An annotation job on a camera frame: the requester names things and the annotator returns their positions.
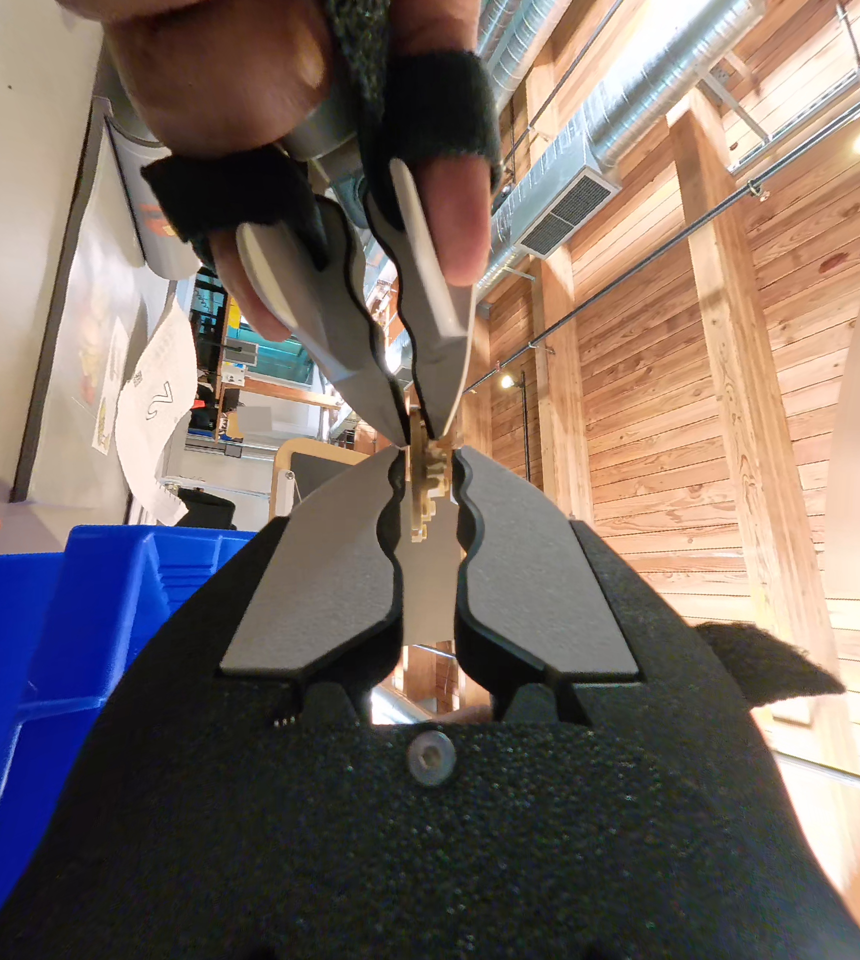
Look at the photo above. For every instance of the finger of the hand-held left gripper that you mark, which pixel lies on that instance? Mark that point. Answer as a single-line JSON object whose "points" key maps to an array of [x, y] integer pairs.
{"points": [[325, 315], [437, 345]]}

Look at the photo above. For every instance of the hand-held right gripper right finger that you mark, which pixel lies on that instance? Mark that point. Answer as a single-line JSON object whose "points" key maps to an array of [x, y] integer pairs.
{"points": [[542, 592]]}

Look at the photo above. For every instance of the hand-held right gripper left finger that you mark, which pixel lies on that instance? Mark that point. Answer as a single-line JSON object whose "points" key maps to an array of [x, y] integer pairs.
{"points": [[317, 585]]}

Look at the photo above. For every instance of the tan brick assembly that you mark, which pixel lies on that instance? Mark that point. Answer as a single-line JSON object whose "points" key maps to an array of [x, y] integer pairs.
{"points": [[426, 480]]}

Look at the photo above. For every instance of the person's left hand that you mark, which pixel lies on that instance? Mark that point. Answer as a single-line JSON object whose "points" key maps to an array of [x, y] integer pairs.
{"points": [[212, 75]]}

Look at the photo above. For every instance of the white printed paper sheet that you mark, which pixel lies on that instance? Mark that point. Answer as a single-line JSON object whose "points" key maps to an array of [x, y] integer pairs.
{"points": [[156, 420]]}

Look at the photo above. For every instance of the grey instruction booklet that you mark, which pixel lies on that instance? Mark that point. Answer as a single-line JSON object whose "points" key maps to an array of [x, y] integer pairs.
{"points": [[92, 247]]}

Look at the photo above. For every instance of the blue plastic storage bin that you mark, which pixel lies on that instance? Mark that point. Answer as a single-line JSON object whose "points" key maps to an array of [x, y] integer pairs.
{"points": [[62, 675]]}

